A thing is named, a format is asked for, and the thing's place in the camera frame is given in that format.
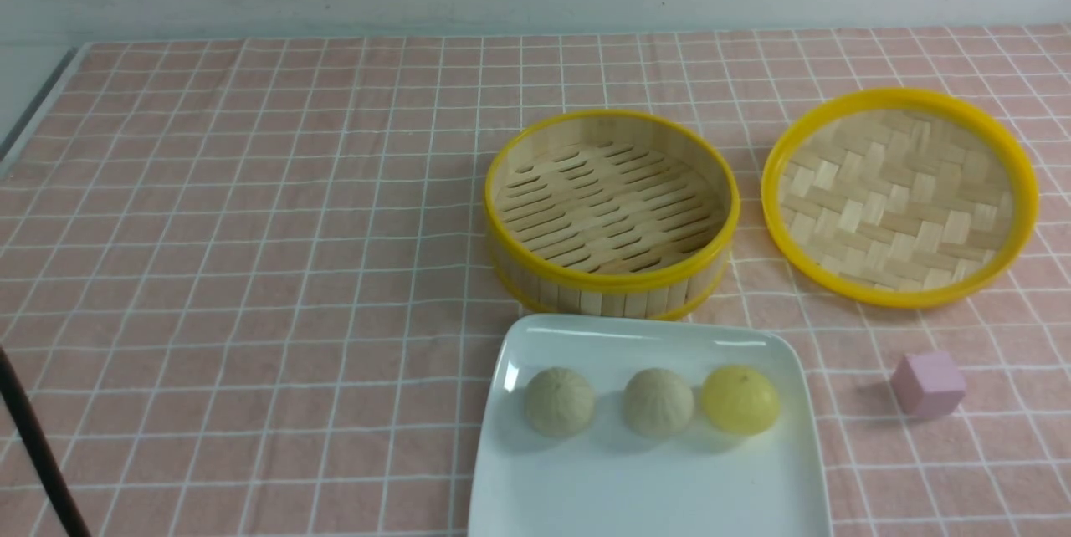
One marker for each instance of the pink checkered tablecloth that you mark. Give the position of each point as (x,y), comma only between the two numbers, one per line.
(246,287)

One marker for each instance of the cream steamed bun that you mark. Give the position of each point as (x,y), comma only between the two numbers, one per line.
(658,404)

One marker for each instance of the greenish steamed bun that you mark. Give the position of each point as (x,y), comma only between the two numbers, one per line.
(559,403)

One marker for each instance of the yellow rimmed woven steamer lid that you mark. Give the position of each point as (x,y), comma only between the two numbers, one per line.
(901,198)

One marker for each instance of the yellow rimmed bamboo steamer basket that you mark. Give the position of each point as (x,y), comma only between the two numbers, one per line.
(610,213)

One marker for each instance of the pink cube block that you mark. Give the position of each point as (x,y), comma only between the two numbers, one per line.
(928,385)

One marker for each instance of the white square plate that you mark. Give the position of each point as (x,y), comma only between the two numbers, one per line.
(608,481)

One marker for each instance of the yellow steamed bun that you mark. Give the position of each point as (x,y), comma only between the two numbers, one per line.
(740,400)

